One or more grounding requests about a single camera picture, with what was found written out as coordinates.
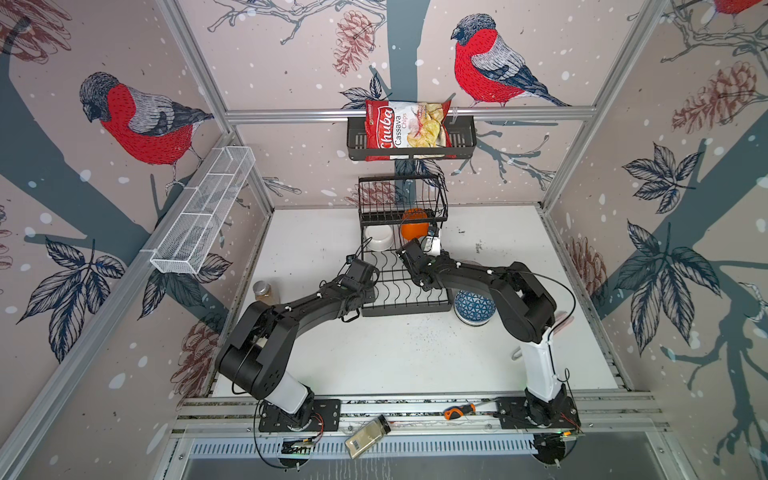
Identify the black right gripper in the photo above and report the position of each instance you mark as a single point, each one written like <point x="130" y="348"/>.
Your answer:
<point x="442" y="258"/>

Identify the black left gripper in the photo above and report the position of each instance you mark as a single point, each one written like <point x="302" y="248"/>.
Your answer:
<point x="370" y="292"/>

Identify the orange glass bowl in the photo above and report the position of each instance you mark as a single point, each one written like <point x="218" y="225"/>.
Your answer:
<point x="414" y="224"/>

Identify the white ceramic bowl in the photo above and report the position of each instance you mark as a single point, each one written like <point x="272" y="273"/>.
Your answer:
<point x="379" y="237"/>

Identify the blue patterned bowl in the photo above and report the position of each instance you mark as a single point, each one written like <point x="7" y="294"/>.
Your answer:
<point x="473" y="309"/>

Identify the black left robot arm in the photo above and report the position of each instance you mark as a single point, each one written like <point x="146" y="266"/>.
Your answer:
<point x="256" y="354"/>

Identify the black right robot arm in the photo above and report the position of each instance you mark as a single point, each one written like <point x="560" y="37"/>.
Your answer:
<point x="526" y="309"/>

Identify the small jar with brown contents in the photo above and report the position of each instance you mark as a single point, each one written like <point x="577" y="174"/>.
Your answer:
<point x="265" y="292"/>

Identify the red cassava chips bag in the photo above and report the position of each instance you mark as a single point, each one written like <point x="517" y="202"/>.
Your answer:
<point x="406" y="125"/>

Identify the beige electronic box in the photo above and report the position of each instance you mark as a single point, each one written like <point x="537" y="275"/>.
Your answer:
<point x="367" y="436"/>

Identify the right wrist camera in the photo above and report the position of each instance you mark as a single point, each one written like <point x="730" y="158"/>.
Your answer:
<point x="431" y="245"/>

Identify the black wire dish rack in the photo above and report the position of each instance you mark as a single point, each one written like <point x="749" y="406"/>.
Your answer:
<point x="401" y="216"/>

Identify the orange handled screwdriver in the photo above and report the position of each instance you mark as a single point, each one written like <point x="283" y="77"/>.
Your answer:
<point x="458" y="411"/>

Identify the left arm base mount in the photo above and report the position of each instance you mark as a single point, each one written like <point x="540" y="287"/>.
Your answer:
<point x="314" y="415"/>

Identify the black wall basket shelf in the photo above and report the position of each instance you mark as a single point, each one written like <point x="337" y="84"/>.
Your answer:
<point x="456" y="138"/>

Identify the white wire wall shelf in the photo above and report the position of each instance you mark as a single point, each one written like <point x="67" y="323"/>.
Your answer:
<point x="191" y="236"/>

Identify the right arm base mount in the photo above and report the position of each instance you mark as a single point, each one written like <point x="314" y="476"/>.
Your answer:
<point x="560" y="414"/>

